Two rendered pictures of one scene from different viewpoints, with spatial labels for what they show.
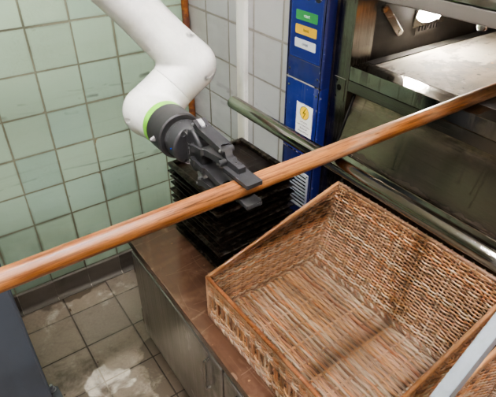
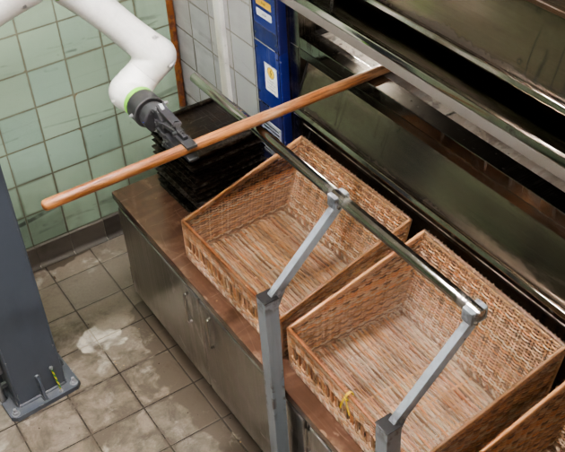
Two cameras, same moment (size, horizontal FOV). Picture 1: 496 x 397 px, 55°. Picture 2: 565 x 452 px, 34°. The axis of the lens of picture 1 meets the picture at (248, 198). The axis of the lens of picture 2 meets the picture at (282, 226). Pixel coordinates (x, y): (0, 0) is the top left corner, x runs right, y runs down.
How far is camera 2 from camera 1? 162 cm
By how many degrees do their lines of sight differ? 6
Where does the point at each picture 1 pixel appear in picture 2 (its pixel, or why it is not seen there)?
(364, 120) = (316, 82)
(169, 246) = (153, 200)
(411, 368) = not seen: hidden behind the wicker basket
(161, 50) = (134, 50)
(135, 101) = (117, 86)
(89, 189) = (70, 147)
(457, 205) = (374, 155)
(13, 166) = not seen: outside the picture
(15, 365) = (23, 303)
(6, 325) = (18, 265)
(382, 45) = not seen: hidden behind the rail
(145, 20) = (122, 32)
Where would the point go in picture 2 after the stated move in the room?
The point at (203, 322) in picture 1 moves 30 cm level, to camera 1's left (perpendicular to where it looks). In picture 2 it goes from (182, 261) to (90, 264)
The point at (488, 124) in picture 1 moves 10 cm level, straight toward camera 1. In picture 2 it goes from (380, 93) to (364, 111)
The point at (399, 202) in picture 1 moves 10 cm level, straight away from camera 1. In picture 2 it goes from (285, 154) to (299, 134)
